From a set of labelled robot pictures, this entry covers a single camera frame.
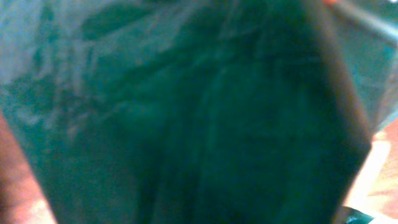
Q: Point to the green Nescafe coffee bag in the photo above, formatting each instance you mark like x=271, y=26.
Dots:
x=192, y=111

